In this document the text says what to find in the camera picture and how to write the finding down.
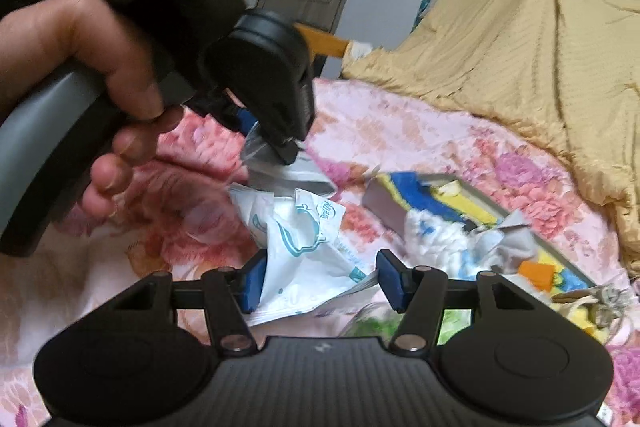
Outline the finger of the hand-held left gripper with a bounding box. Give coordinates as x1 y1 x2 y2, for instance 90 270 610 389
187 89 258 135
257 124 303 166

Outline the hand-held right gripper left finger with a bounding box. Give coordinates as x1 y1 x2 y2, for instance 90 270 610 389
102 249 268 353

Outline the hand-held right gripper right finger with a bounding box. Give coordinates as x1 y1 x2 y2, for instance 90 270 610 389
375 249 538 353

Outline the grey plastic bag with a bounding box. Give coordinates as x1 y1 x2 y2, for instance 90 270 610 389
240 122 336 198

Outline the white blue-print plastic bag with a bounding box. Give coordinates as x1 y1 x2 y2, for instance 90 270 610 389
227 184 381 328

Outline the grey shallow box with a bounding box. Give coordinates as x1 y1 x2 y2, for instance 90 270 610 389
361 172 591 303

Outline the person's left hand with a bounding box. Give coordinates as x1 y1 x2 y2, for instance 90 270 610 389
0 0 183 220

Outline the blue white fluffy sock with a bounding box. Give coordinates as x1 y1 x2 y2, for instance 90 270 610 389
402 209 496 280

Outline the cartoon printed towel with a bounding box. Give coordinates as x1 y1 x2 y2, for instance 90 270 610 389
375 172 588 293

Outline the grey door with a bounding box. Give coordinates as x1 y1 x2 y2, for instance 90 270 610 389
252 0 351 78

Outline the pink floral quilt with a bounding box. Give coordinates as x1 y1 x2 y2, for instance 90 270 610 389
0 77 640 427

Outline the light grey cloth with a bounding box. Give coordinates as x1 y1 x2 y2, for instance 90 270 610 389
470 212 541 273

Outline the teal printed cloth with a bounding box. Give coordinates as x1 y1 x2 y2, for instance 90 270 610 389
411 0 448 35

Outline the grey mottled sock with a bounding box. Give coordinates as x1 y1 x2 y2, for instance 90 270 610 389
587 284 631 325

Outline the yellow dotted quilt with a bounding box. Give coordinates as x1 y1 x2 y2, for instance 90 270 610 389
342 0 640 278

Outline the wooden bed frame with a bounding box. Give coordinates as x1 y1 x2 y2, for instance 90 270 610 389
292 23 351 58

